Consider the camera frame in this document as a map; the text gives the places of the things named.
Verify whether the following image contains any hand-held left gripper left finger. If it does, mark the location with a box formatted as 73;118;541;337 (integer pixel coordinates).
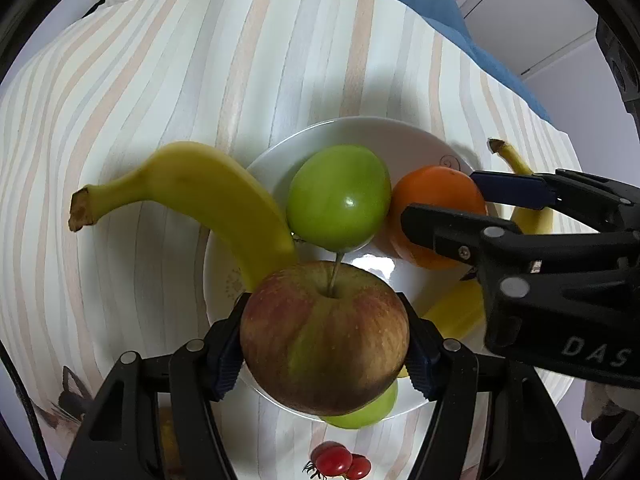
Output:
60;292;251;480

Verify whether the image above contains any blue bed sheet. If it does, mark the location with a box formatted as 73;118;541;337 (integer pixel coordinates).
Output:
182;0;553;123

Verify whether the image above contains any yellow banana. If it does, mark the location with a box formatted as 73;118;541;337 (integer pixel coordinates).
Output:
69;141;301;295
397;138;555;378

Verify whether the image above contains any green apple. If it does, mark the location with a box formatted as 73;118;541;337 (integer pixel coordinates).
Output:
286;145;392;251
320;380;399;430

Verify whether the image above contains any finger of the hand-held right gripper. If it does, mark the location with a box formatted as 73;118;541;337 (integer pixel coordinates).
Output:
400;203;543;311
470;169;640;231

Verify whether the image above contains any black cable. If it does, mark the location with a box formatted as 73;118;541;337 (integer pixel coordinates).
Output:
0;340;56;480

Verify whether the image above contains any white door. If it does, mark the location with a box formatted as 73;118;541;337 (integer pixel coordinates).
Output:
447;0;608;78

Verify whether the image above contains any orange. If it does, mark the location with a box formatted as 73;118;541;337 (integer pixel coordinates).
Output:
384;165;488;271

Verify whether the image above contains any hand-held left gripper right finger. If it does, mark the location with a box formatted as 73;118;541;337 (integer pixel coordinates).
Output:
397;294;586;480

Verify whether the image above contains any white patterned plate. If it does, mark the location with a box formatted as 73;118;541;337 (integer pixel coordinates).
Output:
202;116;576;423

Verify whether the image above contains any red and yellow apple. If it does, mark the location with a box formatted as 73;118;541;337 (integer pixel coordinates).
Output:
240;260;411;417

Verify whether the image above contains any striped cat print blanket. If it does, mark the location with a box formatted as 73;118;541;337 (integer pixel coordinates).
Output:
0;0;586;480

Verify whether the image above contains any red cherry tomato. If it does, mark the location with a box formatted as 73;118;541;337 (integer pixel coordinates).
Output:
311;441;353;476
345;454;372;480

